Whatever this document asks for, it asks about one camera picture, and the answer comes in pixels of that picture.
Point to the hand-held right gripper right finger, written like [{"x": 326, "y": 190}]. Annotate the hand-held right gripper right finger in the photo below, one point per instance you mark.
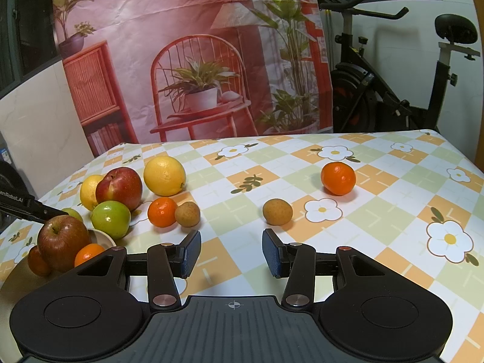
[{"x": 271, "y": 253}]

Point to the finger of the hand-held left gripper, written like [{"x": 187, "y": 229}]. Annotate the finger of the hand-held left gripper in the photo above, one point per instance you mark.
[{"x": 19, "y": 201}]

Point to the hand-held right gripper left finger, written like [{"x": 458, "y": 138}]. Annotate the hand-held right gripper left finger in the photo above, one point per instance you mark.
[{"x": 191, "y": 253}]

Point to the brown longan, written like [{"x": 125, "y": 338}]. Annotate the brown longan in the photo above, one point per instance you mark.
[
  {"x": 278, "y": 211},
  {"x": 188, "y": 214}
]

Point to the orange tangerine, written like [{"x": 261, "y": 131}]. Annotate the orange tangerine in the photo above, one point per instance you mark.
[
  {"x": 37, "y": 262},
  {"x": 338, "y": 178},
  {"x": 162, "y": 212},
  {"x": 87, "y": 254}
]

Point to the yellowish green apple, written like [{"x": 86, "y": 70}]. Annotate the yellowish green apple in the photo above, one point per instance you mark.
[{"x": 73, "y": 214}]

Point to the dark red apple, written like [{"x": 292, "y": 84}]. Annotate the dark red apple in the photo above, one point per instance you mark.
[{"x": 64, "y": 244}]

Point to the small yellow lemon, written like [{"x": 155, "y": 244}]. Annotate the small yellow lemon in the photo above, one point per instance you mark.
[{"x": 87, "y": 194}]

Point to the large round yellow lemon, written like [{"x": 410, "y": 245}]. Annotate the large round yellow lemon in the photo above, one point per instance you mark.
[{"x": 164, "y": 176}]

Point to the bright green apple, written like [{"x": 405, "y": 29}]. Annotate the bright green apple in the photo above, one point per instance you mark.
[{"x": 110, "y": 220}]

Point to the beige round plate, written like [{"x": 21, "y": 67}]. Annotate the beige round plate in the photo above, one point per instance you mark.
[{"x": 17, "y": 291}]

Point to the bright red apple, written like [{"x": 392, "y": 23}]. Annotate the bright red apple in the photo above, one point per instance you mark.
[{"x": 119, "y": 189}]

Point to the checkered floral tablecloth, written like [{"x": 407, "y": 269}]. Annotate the checkered floral tablecloth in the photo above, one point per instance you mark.
[{"x": 378, "y": 234}]

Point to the black exercise bike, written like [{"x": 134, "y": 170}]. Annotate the black exercise bike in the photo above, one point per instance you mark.
[{"x": 363, "y": 94}]

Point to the printed room backdrop cloth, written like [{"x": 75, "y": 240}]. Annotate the printed room backdrop cloth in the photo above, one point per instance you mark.
[{"x": 151, "y": 26}]

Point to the dark window with grey frame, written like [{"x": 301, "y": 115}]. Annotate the dark window with grey frame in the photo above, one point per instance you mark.
[{"x": 22, "y": 26}]

